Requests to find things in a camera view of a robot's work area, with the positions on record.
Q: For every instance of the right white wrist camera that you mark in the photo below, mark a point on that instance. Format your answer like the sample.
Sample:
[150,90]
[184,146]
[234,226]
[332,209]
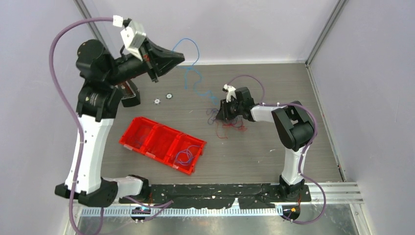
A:
[230,91]

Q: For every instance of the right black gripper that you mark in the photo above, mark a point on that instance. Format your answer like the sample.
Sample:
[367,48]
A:
[224,113]

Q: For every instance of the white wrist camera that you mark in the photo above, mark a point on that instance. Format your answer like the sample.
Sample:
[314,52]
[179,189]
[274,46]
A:
[230,91]
[133,36]

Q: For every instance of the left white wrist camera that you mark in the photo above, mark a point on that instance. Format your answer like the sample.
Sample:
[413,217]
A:
[133,36]

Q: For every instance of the black wedge stand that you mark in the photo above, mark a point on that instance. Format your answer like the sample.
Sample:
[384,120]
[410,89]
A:
[131,96]

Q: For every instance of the small silver gear left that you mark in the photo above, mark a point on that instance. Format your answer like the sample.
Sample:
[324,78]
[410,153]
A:
[157,101]

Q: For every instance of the slotted cable duct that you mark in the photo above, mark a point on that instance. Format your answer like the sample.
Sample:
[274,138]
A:
[232,211]

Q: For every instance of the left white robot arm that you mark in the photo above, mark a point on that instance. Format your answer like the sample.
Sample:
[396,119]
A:
[96,109]

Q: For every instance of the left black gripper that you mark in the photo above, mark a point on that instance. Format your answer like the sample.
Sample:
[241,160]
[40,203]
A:
[156,60]

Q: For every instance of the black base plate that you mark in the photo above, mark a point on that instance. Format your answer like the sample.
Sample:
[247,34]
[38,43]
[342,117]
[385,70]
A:
[219,196]

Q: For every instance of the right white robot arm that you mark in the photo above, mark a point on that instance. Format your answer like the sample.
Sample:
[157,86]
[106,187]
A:
[294,124]

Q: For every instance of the red three-compartment bin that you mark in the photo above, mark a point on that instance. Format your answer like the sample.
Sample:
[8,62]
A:
[163,144]

